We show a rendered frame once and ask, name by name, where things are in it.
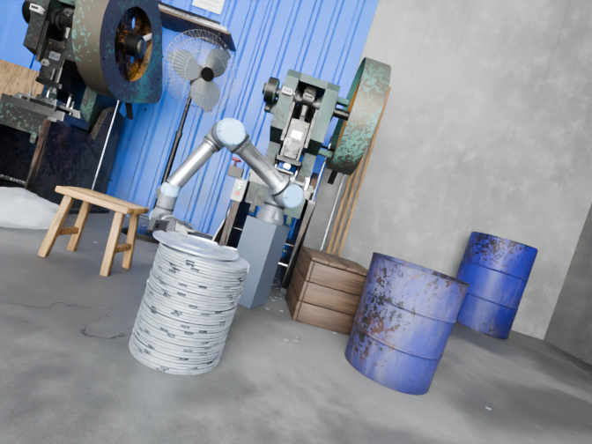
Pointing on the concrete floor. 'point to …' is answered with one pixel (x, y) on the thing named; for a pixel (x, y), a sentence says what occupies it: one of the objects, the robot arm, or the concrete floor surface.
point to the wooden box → (325, 290)
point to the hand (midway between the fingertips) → (183, 236)
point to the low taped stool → (85, 222)
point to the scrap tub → (403, 323)
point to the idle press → (78, 93)
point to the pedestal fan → (181, 65)
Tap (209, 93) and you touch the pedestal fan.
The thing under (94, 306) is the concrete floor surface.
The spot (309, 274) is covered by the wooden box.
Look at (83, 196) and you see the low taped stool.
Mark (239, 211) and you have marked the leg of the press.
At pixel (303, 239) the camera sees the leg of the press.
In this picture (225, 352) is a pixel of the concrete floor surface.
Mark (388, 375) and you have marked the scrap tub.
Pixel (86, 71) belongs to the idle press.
